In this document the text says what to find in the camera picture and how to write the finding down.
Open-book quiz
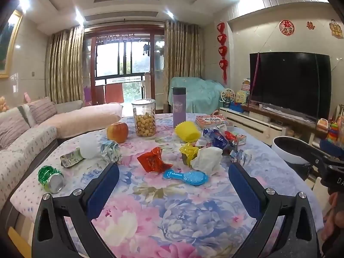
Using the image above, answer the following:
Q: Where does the person's right hand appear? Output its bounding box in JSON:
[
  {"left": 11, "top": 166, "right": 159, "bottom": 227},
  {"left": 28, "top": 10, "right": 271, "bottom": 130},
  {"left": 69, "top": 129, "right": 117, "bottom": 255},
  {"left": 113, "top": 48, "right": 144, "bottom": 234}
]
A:
[{"left": 321, "top": 192, "right": 344, "bottom": 244}]

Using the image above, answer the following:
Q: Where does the round red wall sticker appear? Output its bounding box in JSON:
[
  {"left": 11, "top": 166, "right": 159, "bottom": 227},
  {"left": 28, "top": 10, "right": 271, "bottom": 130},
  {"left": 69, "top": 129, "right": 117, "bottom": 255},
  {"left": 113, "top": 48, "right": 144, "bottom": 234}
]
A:
[{"left": 279, "top": 20, "right": 295, "bottom": 36}]

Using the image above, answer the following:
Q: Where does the white television stand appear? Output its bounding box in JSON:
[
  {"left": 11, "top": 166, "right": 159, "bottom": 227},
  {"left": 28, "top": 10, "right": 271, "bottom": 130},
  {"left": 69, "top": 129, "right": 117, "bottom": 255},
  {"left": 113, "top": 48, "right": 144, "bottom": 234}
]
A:
[{"left": 219, "top": 103, "right": 323, "bottom": 147}]

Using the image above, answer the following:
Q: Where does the toy ferris wheel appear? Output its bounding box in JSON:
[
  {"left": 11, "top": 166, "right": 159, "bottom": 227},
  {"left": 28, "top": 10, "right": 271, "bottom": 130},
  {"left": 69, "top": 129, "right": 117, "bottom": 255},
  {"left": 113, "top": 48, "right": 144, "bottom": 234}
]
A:
[{"left": 220, "top": 88, "right": 235, "bottom": 105}]

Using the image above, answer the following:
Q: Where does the blue and white wrapper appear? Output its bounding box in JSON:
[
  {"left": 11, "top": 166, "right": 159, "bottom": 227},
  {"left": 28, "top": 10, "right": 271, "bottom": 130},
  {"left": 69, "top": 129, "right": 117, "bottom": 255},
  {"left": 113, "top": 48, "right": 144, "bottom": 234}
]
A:
[{"left": 101, "top": 140, "right": 122, "bottom": 163}]

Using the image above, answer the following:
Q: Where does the gold figure wall sticker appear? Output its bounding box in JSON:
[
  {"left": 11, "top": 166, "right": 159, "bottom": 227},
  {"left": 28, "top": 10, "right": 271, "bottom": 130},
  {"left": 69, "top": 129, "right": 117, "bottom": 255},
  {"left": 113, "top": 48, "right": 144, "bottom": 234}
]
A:
[{"left": 329, "top": 19, "right": 343, "bottom": 37}]

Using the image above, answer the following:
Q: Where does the purple thermos bottle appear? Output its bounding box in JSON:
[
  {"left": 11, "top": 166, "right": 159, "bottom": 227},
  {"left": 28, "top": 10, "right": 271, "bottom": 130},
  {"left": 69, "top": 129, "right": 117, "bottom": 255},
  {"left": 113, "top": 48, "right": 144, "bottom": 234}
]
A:
[{"left": 172, "top": 87, "right": 186, "bottom": 128}]

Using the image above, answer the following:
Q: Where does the red snack bag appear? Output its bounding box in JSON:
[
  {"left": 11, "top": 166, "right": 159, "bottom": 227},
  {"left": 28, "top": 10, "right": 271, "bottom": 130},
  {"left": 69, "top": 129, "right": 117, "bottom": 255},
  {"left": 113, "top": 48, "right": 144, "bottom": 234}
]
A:
[{"left": 224, "top": 130, "right": 239, "bottom": 155}]

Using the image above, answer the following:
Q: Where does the rainbow stacking ring toy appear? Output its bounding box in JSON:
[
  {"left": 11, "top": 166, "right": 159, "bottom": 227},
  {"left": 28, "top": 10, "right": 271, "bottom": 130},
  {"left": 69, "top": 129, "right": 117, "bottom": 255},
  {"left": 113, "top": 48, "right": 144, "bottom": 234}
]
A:
[{"left": 326, "top": 122, "right": 340, "bottom": 141}]

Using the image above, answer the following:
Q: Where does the white round trash bin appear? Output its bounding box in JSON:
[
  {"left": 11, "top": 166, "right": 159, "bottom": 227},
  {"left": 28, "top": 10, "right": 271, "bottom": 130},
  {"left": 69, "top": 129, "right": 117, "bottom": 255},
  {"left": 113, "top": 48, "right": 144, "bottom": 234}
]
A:
[{"left": 272, "top": 136, "right": 315, "bottom": 180}]

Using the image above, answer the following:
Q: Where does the white tissue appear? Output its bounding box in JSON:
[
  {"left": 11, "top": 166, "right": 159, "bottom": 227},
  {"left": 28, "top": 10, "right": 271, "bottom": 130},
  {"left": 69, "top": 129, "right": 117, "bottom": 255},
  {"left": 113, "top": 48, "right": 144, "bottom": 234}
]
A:
[{"left": 191, "top": 146, "right": 224, "bottom": 176}]

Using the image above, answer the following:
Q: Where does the crushed green drink can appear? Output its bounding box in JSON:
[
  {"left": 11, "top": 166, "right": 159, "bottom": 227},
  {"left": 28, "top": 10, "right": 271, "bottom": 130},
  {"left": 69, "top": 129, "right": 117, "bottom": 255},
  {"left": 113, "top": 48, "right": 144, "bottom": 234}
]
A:
[{"left": 38, "top": 165, "right": 65, "bottom": 194}]

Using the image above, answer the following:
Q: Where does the sofa with pink covers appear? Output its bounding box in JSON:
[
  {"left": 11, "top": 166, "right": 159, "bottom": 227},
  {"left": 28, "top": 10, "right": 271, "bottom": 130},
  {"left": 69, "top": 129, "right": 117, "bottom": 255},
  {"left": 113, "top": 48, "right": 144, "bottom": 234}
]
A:
[{"left": 0, "top": 97, "right": 123, "bottom": 210}]

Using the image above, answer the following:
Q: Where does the red wrapper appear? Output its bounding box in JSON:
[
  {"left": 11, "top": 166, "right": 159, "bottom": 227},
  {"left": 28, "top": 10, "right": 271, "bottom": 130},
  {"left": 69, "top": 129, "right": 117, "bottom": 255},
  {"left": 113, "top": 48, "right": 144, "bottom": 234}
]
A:
[{"left": 137, "top": 147, "right": 174, "bottom": 173}]

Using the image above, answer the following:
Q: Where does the gold curtain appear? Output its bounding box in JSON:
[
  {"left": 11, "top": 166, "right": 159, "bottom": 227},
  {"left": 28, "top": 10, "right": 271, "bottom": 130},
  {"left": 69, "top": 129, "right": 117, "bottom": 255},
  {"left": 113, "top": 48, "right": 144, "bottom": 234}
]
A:
[
  {"left": 47, "top": 25, "right": 85, "bottom": 105},
  {"left": 164, "top": 20, "right": 202, "bottom": 80}
]

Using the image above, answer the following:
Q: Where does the yellow wrapper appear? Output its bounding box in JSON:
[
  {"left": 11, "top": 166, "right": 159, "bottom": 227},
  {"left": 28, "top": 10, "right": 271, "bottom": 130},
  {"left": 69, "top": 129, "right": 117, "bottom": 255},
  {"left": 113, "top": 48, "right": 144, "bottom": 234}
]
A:
[{"left": 179, "top": 142, "right": 200, "bottom": 166}]

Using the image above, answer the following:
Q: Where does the blue plastic bag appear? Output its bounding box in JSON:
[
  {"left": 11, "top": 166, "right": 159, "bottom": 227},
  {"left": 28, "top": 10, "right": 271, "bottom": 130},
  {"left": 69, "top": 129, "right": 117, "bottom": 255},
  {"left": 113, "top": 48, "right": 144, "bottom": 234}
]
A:
[{"left": 203, "top": 127, "right": 229, "bottom": 149}]

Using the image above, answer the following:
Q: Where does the clear popcorn jar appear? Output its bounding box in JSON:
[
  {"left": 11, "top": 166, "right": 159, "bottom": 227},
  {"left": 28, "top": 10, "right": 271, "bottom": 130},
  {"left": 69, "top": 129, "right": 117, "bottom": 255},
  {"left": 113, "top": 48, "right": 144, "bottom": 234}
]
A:
[{"left": 131, "top": 98, "right": 157, "bottom": 137}]

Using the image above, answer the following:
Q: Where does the white spiky ball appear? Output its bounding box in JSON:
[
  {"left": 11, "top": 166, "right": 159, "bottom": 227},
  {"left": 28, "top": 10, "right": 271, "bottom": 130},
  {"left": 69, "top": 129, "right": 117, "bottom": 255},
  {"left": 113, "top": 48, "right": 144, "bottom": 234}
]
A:
[{"left": 80, "top": 134, "right": 101, "bottom": 159}]

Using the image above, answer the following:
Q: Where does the gold framed painting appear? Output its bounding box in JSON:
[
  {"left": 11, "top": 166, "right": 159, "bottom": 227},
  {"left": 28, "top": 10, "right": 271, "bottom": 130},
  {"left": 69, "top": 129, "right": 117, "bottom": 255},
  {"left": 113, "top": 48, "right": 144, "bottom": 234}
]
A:
[{"left": 0, "top": 9, "right": 23, "bottom": 78}]

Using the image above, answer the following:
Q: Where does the teal floral cover cloth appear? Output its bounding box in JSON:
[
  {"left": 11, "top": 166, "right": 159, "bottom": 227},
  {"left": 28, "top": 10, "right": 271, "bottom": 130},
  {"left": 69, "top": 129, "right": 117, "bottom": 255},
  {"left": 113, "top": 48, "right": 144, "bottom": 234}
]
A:
[{"left": 168, "top": 77, "right": 225, "bottom": 113}]

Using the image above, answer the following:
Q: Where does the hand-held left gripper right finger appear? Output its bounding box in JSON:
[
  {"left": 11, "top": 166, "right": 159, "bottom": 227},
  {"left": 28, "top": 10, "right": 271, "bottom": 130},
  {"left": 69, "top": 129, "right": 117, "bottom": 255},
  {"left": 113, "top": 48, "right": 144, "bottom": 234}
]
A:
[{"left": 228, "top": 163, "right": 321, "bottom": 258}]

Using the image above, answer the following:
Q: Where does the small toy cash register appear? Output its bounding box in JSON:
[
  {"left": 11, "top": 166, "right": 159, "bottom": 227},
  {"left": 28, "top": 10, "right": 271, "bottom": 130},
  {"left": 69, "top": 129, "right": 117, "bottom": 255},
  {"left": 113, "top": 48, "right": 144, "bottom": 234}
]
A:
[{"left": 316, "top": 118, "right": 330, "bottom": 132}]

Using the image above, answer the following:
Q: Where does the yellow spiky cup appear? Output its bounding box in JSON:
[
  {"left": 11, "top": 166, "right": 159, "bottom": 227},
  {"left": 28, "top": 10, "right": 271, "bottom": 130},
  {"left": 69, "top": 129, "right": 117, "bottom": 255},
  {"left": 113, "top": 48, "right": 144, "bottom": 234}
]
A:
[{"left": 175, "top": 121, "right": 201, "bottom": 142}]

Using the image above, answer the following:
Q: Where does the wooden framed balcony door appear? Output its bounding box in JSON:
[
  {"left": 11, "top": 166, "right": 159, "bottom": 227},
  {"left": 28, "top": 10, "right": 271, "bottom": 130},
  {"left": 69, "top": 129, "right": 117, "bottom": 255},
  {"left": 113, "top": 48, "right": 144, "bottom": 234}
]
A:
[{"left": 83, "top": 23, "right": 166, "bottom": 105}]

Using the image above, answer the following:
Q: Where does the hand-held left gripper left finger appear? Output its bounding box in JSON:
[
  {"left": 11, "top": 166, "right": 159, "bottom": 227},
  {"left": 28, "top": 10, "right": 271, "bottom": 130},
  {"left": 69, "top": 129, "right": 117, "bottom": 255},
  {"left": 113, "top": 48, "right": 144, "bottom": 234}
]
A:
[{"left": 32, "top": 163, "right": 120, "bottom": 258}]

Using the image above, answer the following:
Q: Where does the crumpled green and white carton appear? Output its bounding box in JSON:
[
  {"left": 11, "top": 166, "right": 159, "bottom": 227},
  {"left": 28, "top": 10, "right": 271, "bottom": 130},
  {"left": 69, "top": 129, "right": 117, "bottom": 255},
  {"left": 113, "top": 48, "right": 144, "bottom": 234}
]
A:
[{"left": 60, "top": 148, "right": 84, "bottom": 167}]

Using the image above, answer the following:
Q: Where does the silver wrapper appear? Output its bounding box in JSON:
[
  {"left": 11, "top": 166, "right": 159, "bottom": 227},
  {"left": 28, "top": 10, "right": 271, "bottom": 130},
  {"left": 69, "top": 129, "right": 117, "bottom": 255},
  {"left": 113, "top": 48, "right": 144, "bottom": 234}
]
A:
[{"left": 230, "top": 149, "right": 252, "bottom": 167}]

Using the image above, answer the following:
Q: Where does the floral tablecloth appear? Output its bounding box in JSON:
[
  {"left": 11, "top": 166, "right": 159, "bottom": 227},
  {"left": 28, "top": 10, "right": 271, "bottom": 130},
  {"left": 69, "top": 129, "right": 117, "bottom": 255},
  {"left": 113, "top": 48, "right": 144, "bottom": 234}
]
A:
[{"left": 9, "top": 112, "right": 326, "bottom": 258}]

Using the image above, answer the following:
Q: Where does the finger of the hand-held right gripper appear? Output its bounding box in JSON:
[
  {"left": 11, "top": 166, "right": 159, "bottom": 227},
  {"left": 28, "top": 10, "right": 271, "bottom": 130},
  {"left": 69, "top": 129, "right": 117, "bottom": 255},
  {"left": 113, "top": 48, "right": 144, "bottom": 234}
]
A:
[
  {"left": 303, "top": 140, "right": 335, "bottom": 168},
  {"left": 320, "top": 139, "right": 344, "bottom": 158}
]

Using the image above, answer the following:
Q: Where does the black flat television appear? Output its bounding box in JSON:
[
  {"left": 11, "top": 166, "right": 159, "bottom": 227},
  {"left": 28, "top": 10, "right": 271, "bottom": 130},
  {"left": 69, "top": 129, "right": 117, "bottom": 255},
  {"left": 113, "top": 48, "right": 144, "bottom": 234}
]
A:
[{"left": 249, "top": 52, "right": 332, "bottom": 123}]

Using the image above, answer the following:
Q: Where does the pink striped pillow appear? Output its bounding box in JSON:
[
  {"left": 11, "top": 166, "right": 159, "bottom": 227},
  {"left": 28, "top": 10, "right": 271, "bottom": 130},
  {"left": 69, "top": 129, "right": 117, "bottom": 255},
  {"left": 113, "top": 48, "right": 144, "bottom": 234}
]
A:
[
  {"left": 0, "top": 109, "right": 30, "bottom": 149},
  {"left": 27, "top": 96, "right": 58, "bottom": 125}
]

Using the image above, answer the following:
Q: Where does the colourful picture book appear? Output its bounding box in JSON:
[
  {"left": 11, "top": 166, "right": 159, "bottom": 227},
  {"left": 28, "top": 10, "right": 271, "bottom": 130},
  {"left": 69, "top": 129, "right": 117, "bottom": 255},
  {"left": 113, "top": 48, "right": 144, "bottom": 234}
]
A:
[{"left": 195, "top": 114, "right": 234, "bottom": 129}]

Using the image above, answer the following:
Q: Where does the colourful toy house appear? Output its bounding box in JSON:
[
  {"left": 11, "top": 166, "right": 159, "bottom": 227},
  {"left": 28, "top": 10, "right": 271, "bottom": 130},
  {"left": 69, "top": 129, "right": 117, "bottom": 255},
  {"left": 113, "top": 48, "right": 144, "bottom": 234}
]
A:
[{"left": 235, "top": 90, "right": 249, "bottom": 104}]

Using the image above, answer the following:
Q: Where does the red heart hanging decoration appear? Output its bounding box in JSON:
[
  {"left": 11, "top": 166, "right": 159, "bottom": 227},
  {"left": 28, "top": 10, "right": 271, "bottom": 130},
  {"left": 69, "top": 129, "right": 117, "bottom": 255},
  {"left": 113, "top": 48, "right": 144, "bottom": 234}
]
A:
[{"left": 216, "top": 22, "right": 229, "bottom": 85}]

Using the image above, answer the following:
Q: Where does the blue plastic spoon-shaped packaging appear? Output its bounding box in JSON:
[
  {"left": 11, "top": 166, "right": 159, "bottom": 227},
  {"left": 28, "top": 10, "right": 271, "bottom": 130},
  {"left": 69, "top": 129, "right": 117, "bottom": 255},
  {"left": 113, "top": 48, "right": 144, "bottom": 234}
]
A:
[{"left": 163, "top": 169, "right": 209, "bottom": 186}]

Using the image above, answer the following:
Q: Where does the pink stick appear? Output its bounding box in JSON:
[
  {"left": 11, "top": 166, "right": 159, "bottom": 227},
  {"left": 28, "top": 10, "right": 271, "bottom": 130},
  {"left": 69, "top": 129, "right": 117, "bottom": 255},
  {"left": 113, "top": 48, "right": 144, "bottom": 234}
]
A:
[{"left": 250, "top": 52, "right": 261, "bottom": 105}]

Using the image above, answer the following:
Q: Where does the red apple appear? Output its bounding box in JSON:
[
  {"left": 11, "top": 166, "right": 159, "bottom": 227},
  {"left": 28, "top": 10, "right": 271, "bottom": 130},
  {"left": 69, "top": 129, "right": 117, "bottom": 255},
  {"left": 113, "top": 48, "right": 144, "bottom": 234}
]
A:
[{"left": 107, "top": 122, "right": 129, "bottom": 143}]

